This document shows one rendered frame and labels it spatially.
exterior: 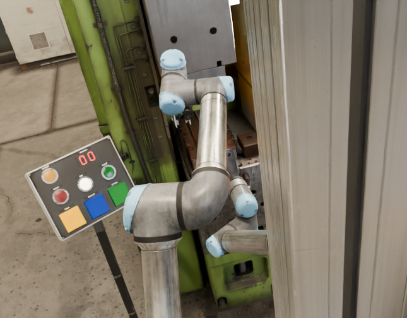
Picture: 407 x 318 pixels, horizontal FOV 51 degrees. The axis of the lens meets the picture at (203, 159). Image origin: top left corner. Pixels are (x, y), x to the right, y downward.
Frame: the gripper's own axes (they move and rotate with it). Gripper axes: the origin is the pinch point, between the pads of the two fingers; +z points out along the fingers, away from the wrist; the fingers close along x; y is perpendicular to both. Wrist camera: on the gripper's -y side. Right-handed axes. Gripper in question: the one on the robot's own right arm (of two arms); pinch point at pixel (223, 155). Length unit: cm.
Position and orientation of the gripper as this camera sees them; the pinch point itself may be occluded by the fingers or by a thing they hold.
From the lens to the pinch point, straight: 175.9
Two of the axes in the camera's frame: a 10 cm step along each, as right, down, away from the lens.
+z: -2.1, -4.9, 8.5
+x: 9.6, -2.5, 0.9
